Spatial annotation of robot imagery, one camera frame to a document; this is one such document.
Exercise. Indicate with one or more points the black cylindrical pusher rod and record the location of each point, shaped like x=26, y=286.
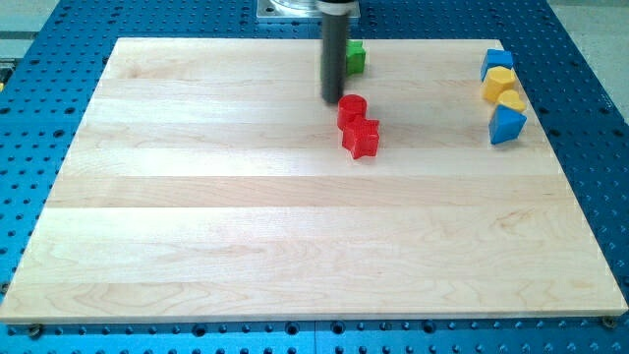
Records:
x=334, y=35

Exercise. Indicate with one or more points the blue triangle block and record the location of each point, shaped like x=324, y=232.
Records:
x=505, y=125

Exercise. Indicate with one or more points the green star block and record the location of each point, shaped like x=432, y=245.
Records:
x=355, y=57

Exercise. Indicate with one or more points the red cylinder block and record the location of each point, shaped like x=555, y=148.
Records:
x=350, y=108

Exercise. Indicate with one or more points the red star block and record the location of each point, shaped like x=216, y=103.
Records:
x=361, y=137

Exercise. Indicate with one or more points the blue cube block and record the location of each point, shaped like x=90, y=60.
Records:
x=496, y=58

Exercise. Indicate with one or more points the yellow hexagon block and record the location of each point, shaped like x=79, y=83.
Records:
x=497, y=80

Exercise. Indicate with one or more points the yellow heart block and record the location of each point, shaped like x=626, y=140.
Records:
x=511, y=98

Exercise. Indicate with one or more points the light wooden board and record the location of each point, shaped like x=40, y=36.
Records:
x=207, y=183

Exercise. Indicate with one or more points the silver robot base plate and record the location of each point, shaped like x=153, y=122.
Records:
x=305, y=11

